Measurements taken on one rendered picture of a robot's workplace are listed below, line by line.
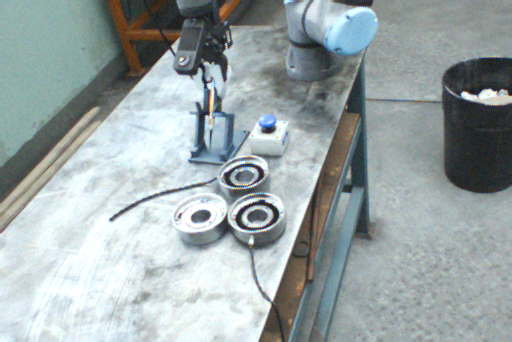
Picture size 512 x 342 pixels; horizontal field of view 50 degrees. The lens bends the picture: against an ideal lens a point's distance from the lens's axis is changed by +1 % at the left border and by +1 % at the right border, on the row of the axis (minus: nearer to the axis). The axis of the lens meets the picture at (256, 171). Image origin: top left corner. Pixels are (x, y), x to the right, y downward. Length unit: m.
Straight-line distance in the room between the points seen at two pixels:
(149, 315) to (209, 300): 0.10
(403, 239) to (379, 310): 0.33
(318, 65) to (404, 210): 0.94
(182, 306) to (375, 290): 1.09
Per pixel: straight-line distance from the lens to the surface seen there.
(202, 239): 1.00
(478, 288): 1.97
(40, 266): 1.12
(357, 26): 1.26
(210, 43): 1.12
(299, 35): 1.40
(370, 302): 1.90
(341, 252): 1.72
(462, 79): 2.28
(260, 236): 0.97
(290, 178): 1.12
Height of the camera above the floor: 1.51
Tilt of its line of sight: 38 degrees down
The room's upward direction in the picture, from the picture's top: 11 degrees counter-clockwise
